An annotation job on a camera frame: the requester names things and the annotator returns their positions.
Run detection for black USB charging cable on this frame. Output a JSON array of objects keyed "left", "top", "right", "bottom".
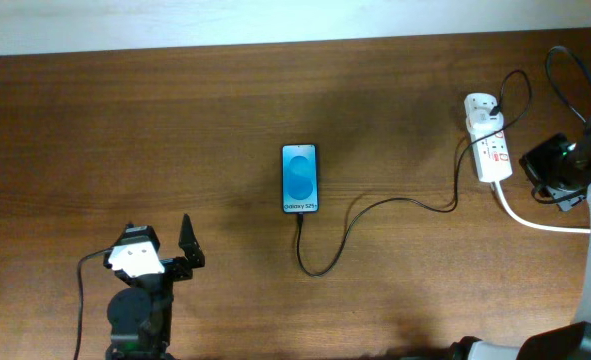
[{"left": 294, "top": 69, "right": 533, "bottom": 278}]

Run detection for blue Samsung Galaxy smartphone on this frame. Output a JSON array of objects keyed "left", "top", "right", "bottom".
[{"left": 281, "top": 144, "right": 319, "bottom": 214}]

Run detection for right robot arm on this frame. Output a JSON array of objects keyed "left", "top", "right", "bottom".
[{"left": 447, "top": 93, "right": 591, "bottom": 359}]

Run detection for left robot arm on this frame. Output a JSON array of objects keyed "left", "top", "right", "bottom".
[{"left": 104, "top": 214, "right": 205, "bottom": 360}]

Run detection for white USB charger adapter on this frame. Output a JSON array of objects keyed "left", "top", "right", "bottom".
[{"left": 466, "top": 108, "right": 504, "bottom": 135}]

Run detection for white power strip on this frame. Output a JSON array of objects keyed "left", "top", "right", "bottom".
[{"left": 464, "top": 93, "right": 512, "bottom": 183}]

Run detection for black left camera cable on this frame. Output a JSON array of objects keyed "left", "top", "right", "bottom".
[{"left": 72, "top": 247, "right": 116, "bottom": 360}]

